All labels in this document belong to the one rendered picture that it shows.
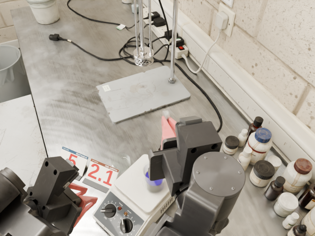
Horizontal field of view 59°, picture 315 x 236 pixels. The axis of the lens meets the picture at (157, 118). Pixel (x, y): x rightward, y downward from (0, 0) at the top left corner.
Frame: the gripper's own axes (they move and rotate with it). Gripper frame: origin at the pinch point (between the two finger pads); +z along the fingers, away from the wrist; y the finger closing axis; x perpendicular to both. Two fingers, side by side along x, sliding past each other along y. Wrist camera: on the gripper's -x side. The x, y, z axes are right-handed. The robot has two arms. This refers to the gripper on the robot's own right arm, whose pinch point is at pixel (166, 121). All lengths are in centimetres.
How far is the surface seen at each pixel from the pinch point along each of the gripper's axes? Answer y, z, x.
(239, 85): -35, 30, 22
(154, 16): -21, 87, 23
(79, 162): 18.4, 18.6, 31.4
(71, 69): 19, 66, 32
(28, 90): 60, 153, 106
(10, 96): 71, 145, 103
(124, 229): 9.6, -4.8, 28.5
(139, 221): 5.9, -4.0, 28.3
